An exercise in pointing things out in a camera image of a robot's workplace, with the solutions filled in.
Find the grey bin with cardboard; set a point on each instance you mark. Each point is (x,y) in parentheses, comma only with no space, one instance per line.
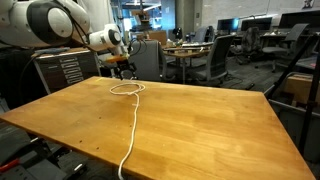
(290,123)

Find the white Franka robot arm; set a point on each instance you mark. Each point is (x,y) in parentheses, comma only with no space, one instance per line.
(40,23)

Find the small white tape piece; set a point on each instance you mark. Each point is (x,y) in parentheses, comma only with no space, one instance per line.
(133,105)

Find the grey mesh office chair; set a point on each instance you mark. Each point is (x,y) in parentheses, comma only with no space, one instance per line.
(216,56)

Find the tan and green wrist camera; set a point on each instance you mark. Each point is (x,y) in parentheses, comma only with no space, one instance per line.
(116,59)

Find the black computer monitor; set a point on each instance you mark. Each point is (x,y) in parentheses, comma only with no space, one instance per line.
(256,23)
(300,19)
(226,25)

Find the black tripod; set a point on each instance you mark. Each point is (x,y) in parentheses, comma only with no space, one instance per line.
(311,100)

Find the dark office chair with jacket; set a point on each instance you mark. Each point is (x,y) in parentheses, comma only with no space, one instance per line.
(250,40)

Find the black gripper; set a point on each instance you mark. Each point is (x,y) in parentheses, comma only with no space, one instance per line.
(126,66)

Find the grey labelled drawer cabinet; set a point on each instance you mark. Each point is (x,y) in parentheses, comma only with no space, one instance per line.
(66,71)

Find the cluttered wooden desk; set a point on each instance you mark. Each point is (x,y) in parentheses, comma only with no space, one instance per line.
(186,51)

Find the grey padded office chair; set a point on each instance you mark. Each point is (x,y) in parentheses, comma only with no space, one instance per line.
(150,60)

